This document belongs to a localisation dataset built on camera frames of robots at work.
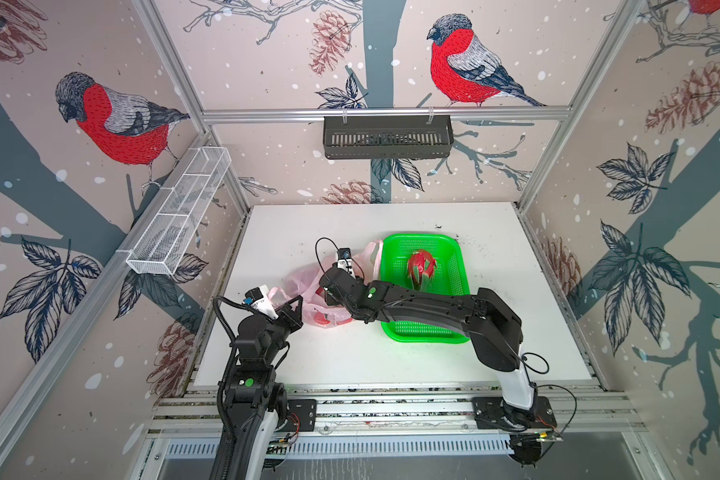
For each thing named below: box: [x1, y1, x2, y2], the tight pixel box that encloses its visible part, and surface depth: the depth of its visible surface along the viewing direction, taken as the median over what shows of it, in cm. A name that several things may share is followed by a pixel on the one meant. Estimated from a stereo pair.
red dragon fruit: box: [408, 249, 437, 291], surface depth 95 cm
